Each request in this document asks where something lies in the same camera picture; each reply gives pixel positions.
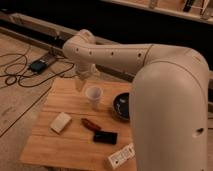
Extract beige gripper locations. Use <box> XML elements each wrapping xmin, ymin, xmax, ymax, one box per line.
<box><xmin>74</xmin><ymin>64</ymin><xmax>100</xmax><ymax>93</ymax></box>

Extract white sponge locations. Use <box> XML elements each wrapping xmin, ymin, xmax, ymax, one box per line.
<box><xmin>50</xmin><ymin>112</ymin><xmax>72</xmax><ymax>133</ymax></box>

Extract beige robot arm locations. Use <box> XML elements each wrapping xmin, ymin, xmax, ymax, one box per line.
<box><xmin>63</xmin><ymin>29</ymin><xmax>209</xmax><ymax>171</ymax></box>

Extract dark ceramic bowl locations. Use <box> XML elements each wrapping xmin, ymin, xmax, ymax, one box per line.
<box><xmin>113</xmin><ymin>92</ymin><xmax>130</xmax><ymax>121</ymax></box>

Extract black power adapter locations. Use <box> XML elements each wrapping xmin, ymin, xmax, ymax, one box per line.
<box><xmin>29</xmin><ymin>60</ymin><xmax>47</xmax><ymax>73</ymax></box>

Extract long wooden beam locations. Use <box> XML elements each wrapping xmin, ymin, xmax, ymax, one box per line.
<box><xmin>0</xmin><ymin>11</ymin><xmax>213</xmax><ymax>84</ymax></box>

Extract wooden board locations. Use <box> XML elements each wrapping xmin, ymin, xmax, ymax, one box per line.
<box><xmin>20</xmin><ymin>78</ymin><xmax>136</xmax><ymax>171</ymax></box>

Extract black rectangular box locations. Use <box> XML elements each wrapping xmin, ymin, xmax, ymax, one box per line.
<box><xmin>93</xmin><ymin>131</ymin><xmax>118</xmax><ymax>145</ymax></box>

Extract white labelled bottle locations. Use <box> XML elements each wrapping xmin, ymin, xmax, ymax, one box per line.
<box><xmin>108</xmin><ymin>143</ymin><xmax>135</xmax><ymax>169</ymax></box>

